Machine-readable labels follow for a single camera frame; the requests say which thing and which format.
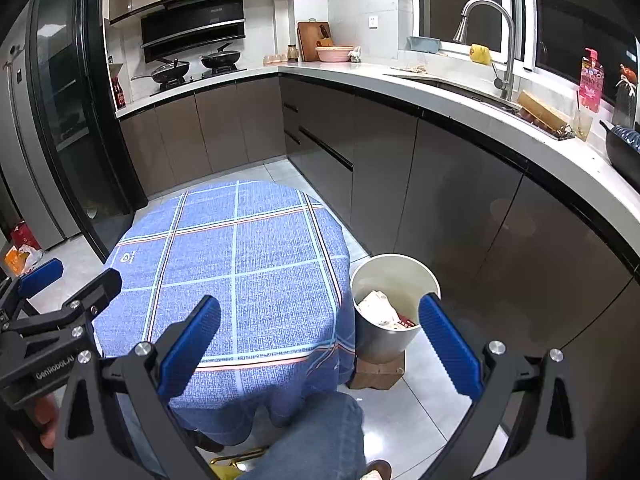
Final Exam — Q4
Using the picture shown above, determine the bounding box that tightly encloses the dark bottle red cap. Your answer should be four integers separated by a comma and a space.
612, 64, 638, 128

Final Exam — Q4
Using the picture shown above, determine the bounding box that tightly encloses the blue striped bowl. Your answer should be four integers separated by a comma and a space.
612, 125, 640, 151

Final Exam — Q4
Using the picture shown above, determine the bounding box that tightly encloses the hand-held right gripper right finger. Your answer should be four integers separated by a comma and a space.
419, 292, 588, 480

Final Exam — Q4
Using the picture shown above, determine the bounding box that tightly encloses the pale blue tray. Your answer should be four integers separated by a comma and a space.
406, 36, 441, 55

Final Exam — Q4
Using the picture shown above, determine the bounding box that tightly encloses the person's jeans leg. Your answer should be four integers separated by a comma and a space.
245, 392, 368, 480

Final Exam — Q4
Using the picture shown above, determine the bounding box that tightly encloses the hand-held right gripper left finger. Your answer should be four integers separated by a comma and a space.
52, 295, 222, 480

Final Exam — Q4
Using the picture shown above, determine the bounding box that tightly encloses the pink basin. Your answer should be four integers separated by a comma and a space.
315, 46, 355, 63

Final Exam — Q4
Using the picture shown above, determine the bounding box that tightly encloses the clear glass cup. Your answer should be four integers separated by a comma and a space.
572, 110, 594, 142

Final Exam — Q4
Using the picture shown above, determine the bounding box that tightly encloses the orange plastic bag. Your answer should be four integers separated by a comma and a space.
4, 246, 43, 277

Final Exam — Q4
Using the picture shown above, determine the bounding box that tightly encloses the wooden cutting board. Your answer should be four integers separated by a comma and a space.
297, 21, 332, 63

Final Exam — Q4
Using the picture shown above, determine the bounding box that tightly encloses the silver refrigerator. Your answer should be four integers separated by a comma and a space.
0, 45, 81, 251

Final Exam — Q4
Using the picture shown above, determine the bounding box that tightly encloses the blue plaid tablecloth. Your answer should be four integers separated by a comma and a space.
92, 180, 357, 433

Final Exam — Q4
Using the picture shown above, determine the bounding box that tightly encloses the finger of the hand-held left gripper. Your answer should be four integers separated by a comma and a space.
0, 267, 123, 348
0, 258, 65, 321

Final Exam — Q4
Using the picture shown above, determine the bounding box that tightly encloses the gold metal stool frame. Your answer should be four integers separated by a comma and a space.
209, 450, 266, 467

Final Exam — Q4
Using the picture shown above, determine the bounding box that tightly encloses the steel sink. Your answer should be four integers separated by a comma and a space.
384, 71, 521, 113

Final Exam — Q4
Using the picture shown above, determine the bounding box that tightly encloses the black range hood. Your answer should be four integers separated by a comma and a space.
140, 0, 247, 63

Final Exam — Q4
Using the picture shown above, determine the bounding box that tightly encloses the black framed glass door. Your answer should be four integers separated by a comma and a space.
27, 0, 148, 263

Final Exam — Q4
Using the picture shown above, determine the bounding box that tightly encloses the pink refill pouch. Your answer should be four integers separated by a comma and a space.
578, 48, 605, 112

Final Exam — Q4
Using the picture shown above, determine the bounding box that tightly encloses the steel kitchen faucet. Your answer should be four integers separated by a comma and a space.
453, 0, 516, 102

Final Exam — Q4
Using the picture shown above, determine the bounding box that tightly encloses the white kitchen countertop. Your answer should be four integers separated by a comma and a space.
116, 62, 640, 231

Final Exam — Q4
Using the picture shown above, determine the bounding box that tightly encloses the white round waste bin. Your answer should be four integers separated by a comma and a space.
349, 255, 442, 365

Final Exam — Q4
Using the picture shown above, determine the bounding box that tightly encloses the person's left hand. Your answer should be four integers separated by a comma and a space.
30, 395, 58, 450

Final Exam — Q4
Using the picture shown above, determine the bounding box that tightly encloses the wooden block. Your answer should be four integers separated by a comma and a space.
349, 352, 406, 391

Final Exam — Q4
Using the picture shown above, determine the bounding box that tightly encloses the red box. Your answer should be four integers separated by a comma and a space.
10, 220, 42, 248

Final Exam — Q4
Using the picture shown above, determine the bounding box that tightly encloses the black wok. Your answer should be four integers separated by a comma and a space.
131, 59, 192, 85
201, 42, 242, 71

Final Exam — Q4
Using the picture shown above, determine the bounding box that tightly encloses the black gas cooktop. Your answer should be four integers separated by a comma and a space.
150, 67, 248, 93

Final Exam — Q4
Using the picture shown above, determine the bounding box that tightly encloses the wooden box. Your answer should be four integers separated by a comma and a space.
516, 91, 571, 133

